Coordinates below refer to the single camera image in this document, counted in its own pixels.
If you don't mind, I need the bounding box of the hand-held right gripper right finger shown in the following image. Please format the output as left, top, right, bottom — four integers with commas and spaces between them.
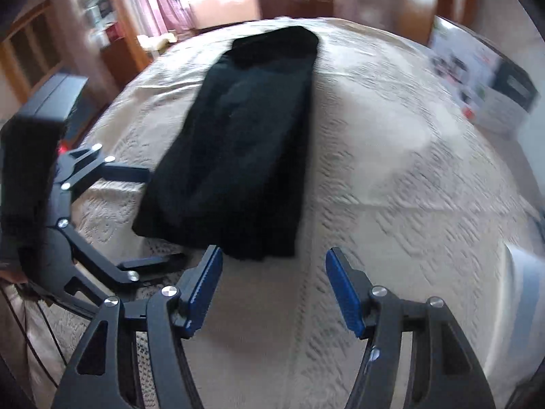
326, 247, 497, 409

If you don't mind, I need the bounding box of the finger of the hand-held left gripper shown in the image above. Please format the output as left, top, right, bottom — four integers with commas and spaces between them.
55, 144, 151, 192
45, 217, 190, 320

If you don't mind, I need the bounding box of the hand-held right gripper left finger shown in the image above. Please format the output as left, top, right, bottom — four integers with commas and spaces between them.
51, 245, 224, 409

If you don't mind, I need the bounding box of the black printed t-shirt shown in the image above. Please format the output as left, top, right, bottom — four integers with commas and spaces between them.
132, 26, 321, 261

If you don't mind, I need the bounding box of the cream lace bedspread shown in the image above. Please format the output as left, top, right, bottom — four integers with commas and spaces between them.
26, 17, 545, 409

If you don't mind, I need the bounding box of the wooden shelf cabinet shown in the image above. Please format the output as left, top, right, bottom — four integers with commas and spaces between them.
0, 0, 154, 146

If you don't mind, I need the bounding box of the pale yellow cloth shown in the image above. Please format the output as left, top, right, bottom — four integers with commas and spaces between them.
137, 32, 177, 48

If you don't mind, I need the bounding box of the pale blue mattress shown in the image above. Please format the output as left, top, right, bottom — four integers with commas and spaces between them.
504, 243, 545, 393

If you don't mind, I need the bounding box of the printed cardboard box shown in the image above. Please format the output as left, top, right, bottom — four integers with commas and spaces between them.
428, 15, 539, 139

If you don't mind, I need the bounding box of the wooden door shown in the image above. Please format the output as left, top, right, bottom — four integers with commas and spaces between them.
438, 0, 482, 47

